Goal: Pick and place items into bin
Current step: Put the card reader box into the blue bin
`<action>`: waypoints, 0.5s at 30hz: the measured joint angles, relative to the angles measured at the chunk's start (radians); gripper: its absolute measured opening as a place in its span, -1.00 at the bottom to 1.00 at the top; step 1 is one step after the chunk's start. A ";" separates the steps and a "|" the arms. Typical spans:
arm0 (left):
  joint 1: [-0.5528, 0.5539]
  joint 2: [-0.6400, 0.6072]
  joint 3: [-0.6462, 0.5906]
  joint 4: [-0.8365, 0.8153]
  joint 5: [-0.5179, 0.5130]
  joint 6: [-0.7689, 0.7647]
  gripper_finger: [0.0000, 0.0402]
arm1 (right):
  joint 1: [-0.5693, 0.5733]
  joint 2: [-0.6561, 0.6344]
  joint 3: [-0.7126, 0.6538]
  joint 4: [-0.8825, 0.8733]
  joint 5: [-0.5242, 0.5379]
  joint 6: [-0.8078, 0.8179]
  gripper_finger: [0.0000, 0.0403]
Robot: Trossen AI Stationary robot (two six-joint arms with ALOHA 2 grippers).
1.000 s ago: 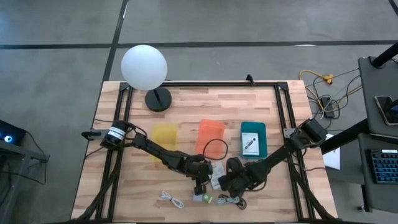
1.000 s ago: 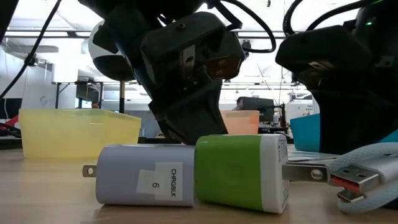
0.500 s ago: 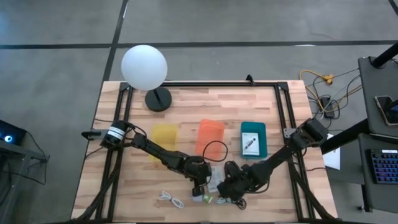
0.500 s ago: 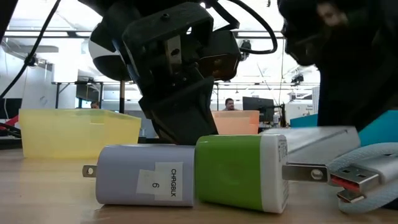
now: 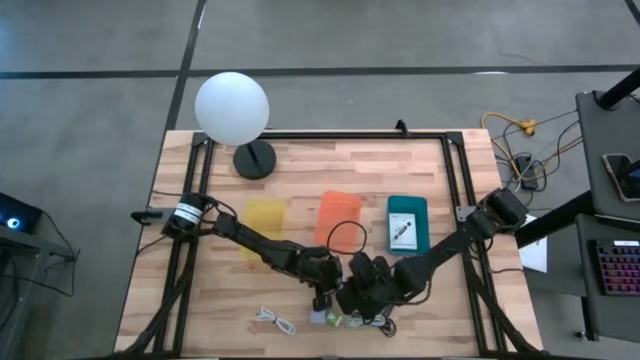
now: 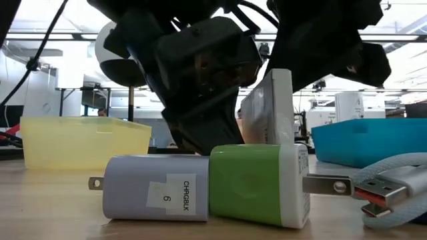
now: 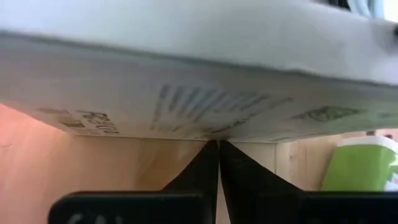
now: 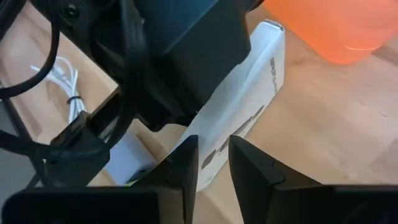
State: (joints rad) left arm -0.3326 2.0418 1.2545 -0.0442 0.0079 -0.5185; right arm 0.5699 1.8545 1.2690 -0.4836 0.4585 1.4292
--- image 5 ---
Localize black equipment cart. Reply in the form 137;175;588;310
0;224;80;360

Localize computer with blue light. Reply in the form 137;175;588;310
0;192;44;236

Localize black aluminium table frame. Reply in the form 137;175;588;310
117;130;536;360

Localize yellow floor cable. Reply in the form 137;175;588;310
480;111;584;184

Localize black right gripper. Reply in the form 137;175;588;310
335;253;397;325

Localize backlit keyboard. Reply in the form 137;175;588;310
589;238;640;297

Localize black floor cables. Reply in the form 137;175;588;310
492;107;584;212

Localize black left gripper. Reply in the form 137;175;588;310
298;246;346;312

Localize smartphone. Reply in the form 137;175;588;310
601;153;640;204

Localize black left wrist camera cable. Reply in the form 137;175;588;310
325;219;369;257

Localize grey side desk top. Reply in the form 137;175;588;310
574;89;640;232

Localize teal bin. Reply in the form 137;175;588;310
386;194;432;257

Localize white paper sheet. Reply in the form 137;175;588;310
517;213;549;274

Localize white globe lamp black stand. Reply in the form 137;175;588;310
194;71;278;181

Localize grey keyboard shelf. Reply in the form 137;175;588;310
574;212;640;344

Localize white product box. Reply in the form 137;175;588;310
388;212;419;252

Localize black power adapter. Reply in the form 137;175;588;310
514;153;541;192

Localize orange flat bin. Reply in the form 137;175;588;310
313;189;363;255

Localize yellow flat bin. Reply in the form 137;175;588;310
241;198;288;262

